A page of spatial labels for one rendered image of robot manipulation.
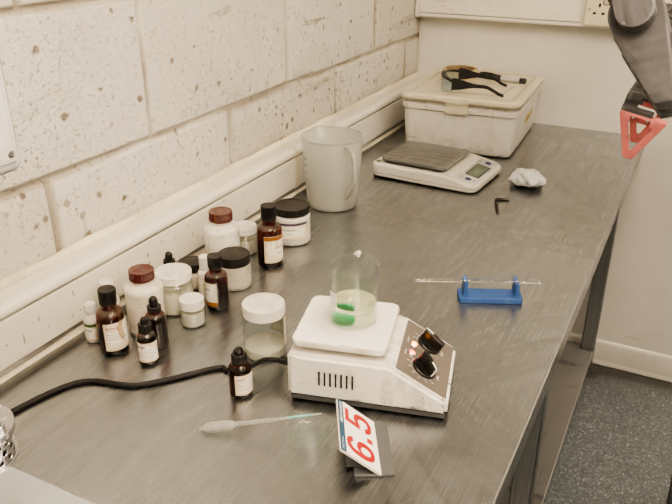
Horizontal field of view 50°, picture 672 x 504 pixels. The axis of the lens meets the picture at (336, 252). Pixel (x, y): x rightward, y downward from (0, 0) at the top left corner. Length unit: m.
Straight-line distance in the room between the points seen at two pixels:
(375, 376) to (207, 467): 0.22
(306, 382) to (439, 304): 0.33
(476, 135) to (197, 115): 0.80
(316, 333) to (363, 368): 0.07
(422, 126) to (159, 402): 1.17
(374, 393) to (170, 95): 0.63
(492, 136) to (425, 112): 0.18
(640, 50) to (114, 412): 0.73
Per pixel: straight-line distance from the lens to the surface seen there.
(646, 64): 0.84
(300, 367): 0.91
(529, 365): 1.04
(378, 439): 0.88
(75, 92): 1.12
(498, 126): 1.86
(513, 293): 1.19
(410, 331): 0.97
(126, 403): 0.97
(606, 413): 2.29
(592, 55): 2.18
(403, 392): 0.90
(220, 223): 1.22
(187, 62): 1.31
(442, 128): 1.89
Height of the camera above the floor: 1.32
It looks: 25 degrees down
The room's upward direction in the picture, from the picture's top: straight up
